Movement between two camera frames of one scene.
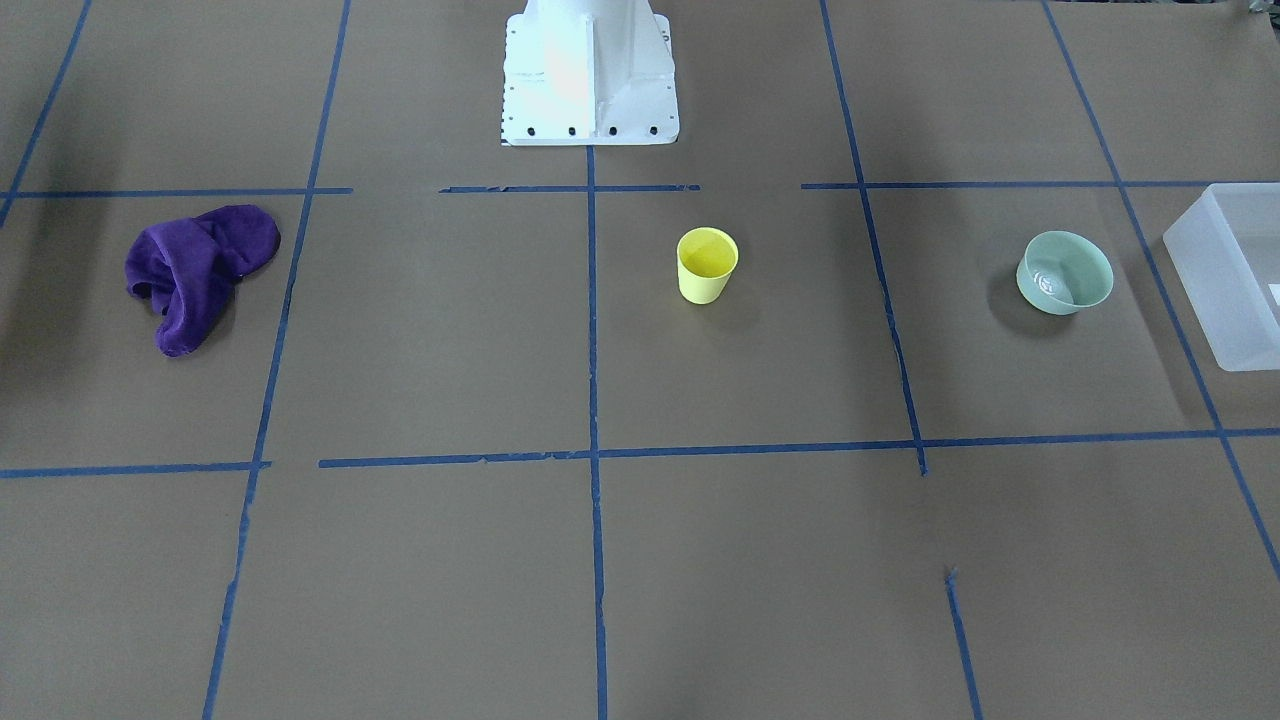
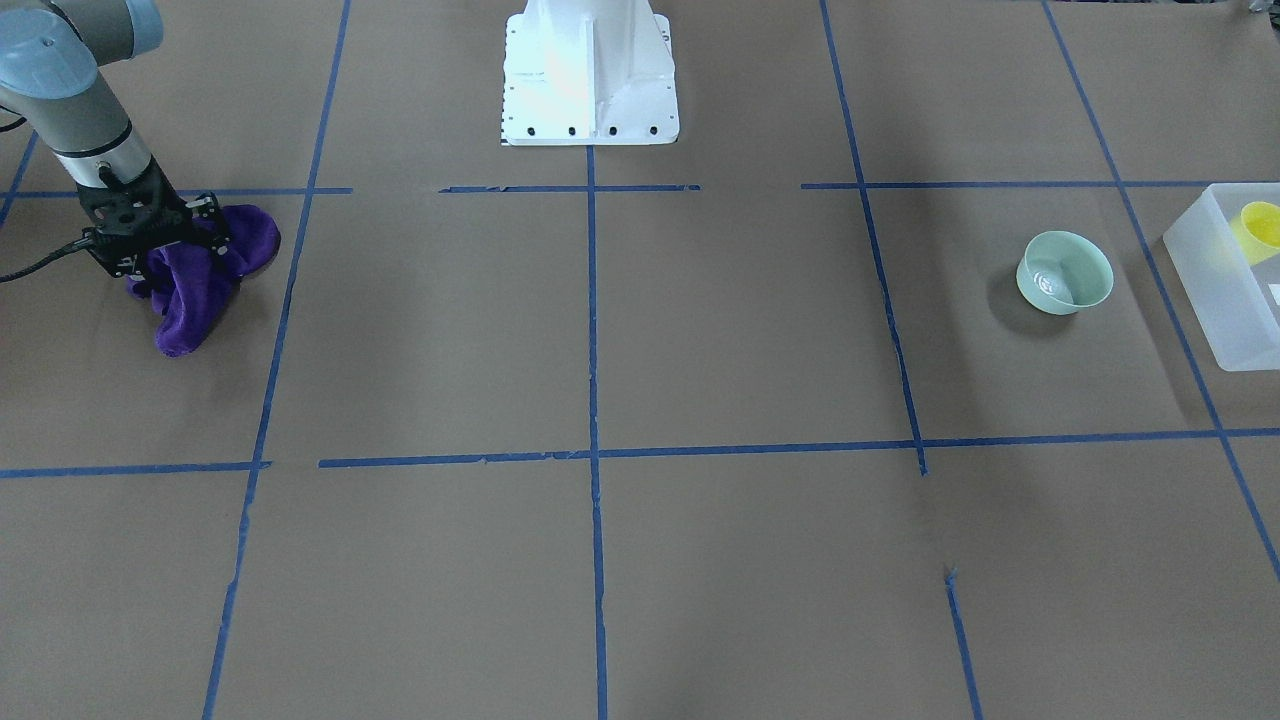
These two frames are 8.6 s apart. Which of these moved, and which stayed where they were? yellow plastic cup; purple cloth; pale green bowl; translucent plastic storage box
Moved: yellow plastic cup
Stayed: pale green bowl; purple cloth; translucent plastic storage box
